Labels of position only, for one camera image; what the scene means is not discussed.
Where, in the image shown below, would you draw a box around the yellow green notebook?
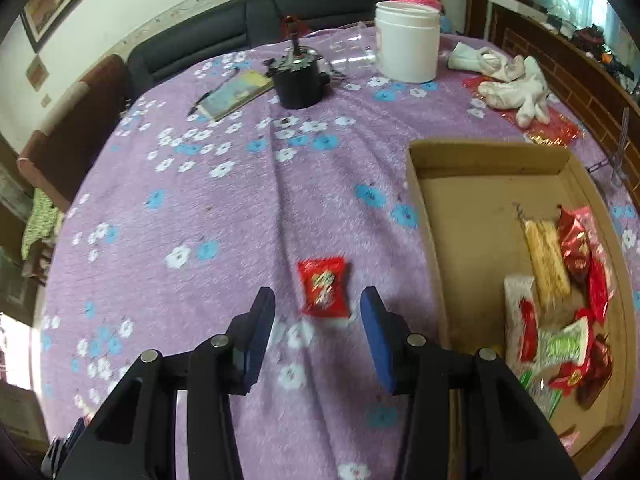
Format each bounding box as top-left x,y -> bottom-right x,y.
196,69 -> 275,122

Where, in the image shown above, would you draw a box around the brown upholstered chair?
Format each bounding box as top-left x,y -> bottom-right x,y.
16,54 -> 132,212

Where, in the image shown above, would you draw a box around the black pot with tools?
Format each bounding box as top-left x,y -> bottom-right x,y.
269,39 -> 332,110

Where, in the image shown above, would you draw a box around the metal stand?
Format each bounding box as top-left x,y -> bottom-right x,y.
586,106 -> 634,187

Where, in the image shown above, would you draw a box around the green patterned cloth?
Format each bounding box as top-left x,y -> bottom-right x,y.
20,188 -> 67,262

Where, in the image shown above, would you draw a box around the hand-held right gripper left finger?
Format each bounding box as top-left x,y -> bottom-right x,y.
52,287 -> 277,480

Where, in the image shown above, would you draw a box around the black leather sofa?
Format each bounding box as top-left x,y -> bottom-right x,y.
126,0 -> 402,92

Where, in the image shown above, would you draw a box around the green and white snack packet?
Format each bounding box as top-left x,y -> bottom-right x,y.
539,316 -> 592,369

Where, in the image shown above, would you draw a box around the wooden cabinet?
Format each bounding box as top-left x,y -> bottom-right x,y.
486,0 -> 640,128

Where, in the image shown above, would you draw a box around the red foil wrapper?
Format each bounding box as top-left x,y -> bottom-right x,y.
461,76 -> 584,149

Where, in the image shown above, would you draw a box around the clear plastic cup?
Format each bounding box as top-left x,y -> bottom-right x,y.
326,21 -> 379,74

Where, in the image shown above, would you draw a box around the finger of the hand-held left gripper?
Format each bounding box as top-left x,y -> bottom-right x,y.
41,417 -> 87,477

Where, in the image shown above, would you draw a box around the small red candy packet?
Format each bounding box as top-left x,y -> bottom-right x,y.
297,256 -> 352,319

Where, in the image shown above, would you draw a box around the white plastic jar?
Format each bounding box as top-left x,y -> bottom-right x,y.
374,1 -> 441,84

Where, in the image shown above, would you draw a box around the small wall plaque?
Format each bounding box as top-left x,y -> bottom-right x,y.
25,54 -> 51,93

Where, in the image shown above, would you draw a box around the white gloves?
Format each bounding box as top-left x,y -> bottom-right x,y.
446,41 -> 552,129

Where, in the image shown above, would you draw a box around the black pen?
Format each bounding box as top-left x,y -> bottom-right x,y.
186,90 -> 214,117

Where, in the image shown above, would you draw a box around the brown cardboard box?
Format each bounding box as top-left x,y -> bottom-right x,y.
404,139 -> 633,473

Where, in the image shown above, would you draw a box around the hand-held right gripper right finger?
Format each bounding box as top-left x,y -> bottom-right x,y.
360,286 -> 581,480

